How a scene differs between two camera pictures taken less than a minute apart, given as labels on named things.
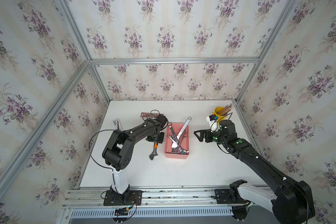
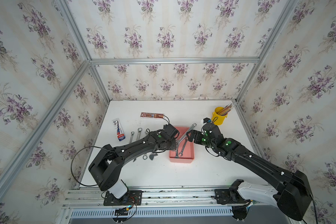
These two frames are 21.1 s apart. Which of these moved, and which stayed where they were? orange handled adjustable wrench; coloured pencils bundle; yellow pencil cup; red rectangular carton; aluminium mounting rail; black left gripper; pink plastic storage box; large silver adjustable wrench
Moved: black left gripper; pink plastic storage box; large silver adjustable wrench
Stayed: aluminium mounting rail; orange handled adjustable wrench; yellow pencil cup; coloured pencils bundle; red rectangular carton
